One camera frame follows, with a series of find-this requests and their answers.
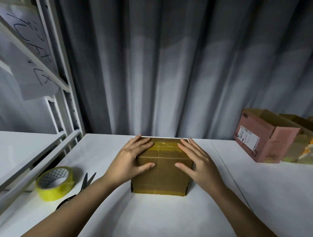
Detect person's right hand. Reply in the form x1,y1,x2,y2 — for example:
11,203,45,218
173,137,227,196

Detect black scissors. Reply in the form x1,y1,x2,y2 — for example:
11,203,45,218
55,171,97,211

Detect orange and white carton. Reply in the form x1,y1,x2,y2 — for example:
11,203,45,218
299,139,313,165

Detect brown box with 7020 sticker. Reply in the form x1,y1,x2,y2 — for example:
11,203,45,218
129,137,196,197

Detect yellow tape roll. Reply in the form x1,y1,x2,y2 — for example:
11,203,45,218
34,165,76,202

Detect pink lettered cardboard box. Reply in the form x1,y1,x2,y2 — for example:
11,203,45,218
233,107,302,164

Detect handwritten paper sheet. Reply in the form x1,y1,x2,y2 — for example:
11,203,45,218
7,43,60,101
0,4,58,63

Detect person's left forearm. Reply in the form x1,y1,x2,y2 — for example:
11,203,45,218
22,177,119,237

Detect person's right forearm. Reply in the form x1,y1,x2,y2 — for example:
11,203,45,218
209,185,278,237

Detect person's left hand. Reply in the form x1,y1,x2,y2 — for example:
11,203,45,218
101,134,157,189

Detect small brown labelled carton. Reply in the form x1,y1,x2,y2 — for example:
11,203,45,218
280,113,313,164

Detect white metal shelf rack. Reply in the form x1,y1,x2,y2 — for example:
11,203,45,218
0,0,86,216

